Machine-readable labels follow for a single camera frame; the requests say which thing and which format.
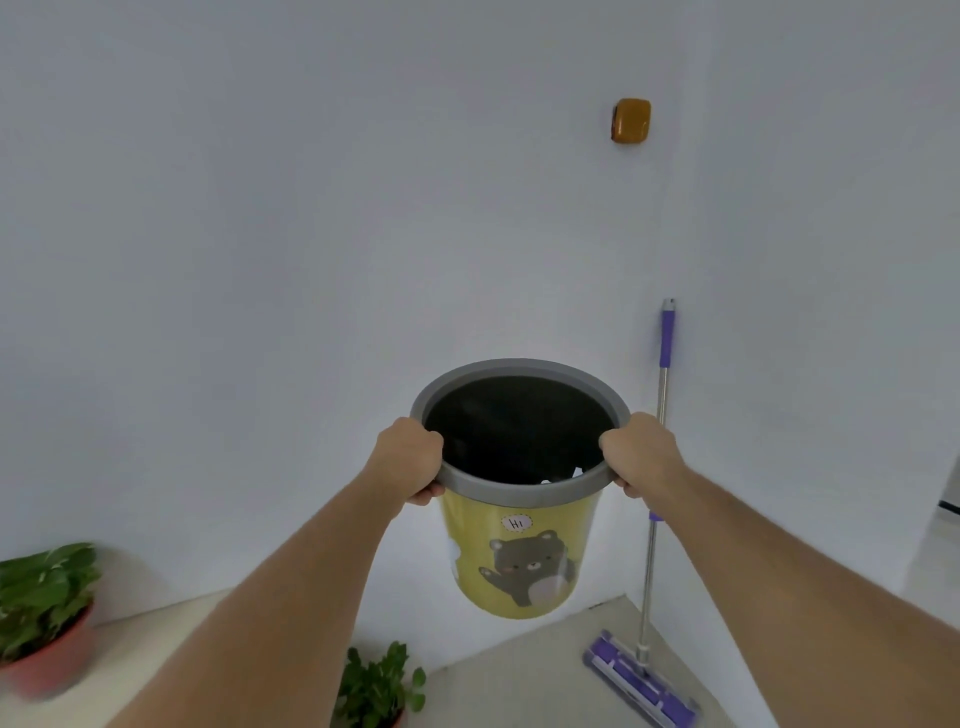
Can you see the amber wall hook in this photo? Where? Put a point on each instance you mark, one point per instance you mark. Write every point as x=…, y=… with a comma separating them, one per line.
x=631, y=121

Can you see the white paper scrap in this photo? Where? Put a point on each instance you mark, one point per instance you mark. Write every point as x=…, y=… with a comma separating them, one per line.
x=564, y=475

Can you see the person's right fingers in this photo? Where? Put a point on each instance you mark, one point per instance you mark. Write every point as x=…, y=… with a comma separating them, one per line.
x=628, y=489

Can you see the green plant in red pot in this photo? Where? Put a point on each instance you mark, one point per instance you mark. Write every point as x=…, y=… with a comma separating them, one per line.
x=43, y=615

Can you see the person's left forearm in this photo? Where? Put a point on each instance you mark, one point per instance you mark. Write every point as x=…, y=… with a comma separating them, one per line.
x=262, y=622

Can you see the small green potted plant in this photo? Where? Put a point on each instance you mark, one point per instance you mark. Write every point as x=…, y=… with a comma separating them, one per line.
x=379, y=686

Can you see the person's right forearm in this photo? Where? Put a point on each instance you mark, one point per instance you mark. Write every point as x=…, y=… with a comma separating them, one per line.
x=810, y=622

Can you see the person's left hand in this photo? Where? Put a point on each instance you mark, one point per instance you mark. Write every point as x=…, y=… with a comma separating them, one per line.
x=405, y=459

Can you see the person's right hand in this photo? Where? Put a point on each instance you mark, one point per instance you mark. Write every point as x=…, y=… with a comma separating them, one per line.
x=643, y=451

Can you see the yellow bear print trash bin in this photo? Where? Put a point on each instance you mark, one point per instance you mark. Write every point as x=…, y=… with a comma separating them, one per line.
x=520, y=480

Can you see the purple flat mop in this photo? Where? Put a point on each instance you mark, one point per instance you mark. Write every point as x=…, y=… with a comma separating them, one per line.
x=649, y=540

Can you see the person's left fingers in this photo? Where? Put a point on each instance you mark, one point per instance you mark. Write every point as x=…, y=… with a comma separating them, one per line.
x=426, y=495

